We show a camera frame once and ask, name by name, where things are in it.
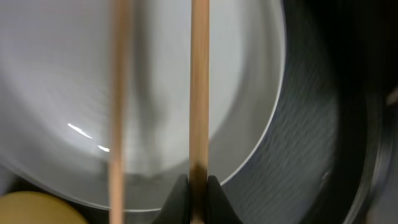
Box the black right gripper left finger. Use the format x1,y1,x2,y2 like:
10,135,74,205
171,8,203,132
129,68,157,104
152,174,190,224

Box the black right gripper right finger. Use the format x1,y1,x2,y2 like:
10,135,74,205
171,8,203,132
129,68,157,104
205,175,243,224

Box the yellow bowl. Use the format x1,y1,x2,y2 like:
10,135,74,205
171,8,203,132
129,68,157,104
1,191,88,224

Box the grey round plate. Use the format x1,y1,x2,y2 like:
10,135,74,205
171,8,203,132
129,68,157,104
1,0,285,212

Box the wooden chopstick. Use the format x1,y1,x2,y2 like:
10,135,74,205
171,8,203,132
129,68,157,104
189,0,210,224
108,0,131,224

